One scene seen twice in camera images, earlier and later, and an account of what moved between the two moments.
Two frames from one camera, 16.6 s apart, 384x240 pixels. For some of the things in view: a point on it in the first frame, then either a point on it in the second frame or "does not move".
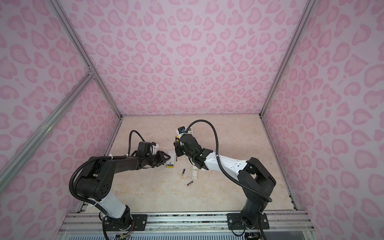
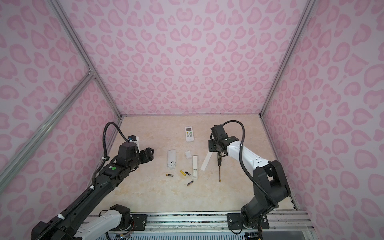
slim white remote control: (194, 172) does not move
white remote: (190, 131) does not move
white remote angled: (170, 163) does not move
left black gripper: (161, 159) to (147, 154)
